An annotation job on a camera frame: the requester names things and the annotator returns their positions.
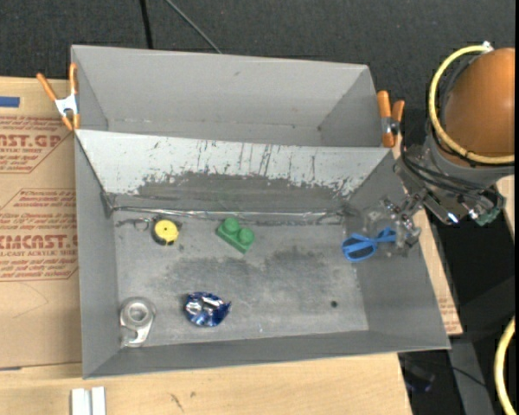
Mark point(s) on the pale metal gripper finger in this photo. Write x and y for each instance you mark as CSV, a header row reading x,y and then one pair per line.
x,y
382,218
408,236

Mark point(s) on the blue sunglasses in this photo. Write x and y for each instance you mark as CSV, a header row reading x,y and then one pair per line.
x,y
356,249

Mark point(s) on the green toy brick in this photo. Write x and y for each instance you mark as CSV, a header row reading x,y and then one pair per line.
x,y
235,234

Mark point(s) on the grey metal bin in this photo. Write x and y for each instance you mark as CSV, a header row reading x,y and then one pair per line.
x,y
242,275

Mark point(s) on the blue foil packet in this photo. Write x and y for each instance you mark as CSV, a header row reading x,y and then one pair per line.
x,y
205,309

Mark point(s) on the yellow and black tape measure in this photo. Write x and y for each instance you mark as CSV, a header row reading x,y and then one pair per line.
x,y
165,230

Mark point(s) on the clear glass cup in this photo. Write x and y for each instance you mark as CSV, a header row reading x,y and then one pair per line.
x,y
136,318

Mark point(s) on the brown cardboard board red print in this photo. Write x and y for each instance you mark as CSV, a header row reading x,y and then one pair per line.
x,y
30,214

